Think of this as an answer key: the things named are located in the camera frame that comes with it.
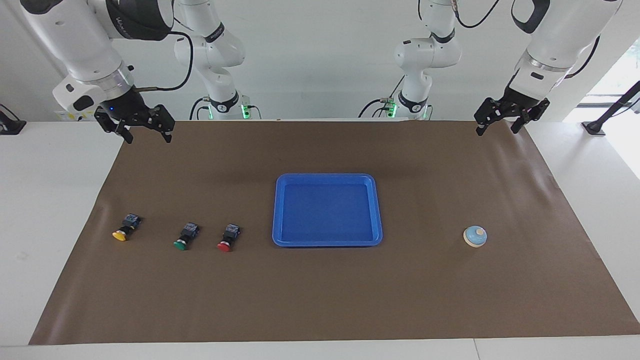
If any black right base cable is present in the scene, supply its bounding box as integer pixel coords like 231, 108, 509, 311
188, 96, 211, 121

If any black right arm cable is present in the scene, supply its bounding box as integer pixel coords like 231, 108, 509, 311
132, 29, 195, 93

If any black base cable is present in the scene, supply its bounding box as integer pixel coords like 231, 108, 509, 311
357, 75, 407, 119
188, 96, 211, 121

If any black left base cable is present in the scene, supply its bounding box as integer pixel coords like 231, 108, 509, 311
357, 75, 407, 119

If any black angled stand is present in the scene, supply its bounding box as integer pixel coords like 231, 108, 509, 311
581, 80, 640, 137

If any blue plastic tray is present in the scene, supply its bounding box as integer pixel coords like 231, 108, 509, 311
272, 173, 384, 248

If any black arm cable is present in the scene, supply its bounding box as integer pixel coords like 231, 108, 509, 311
452, 0, 601, 79
132, 29, 195, 93

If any green push button switch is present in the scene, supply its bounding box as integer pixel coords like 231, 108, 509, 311
172, 221, 201, 252

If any red push button switch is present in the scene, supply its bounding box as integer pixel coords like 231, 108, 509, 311
216, 223, 242, 253

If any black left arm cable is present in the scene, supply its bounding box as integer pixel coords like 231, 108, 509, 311
452, 0, 601, 79

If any brown paper table mat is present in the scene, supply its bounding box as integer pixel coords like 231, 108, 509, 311
28, 119, 640, 346

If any black table clamp bracket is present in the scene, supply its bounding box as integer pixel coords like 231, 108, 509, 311
0, 103, 27, 136

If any white wall socket box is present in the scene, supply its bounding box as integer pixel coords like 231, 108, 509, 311
55, 110, 101, 122

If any yellow push button switch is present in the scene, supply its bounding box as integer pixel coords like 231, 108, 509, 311
111, 213, 143, 243

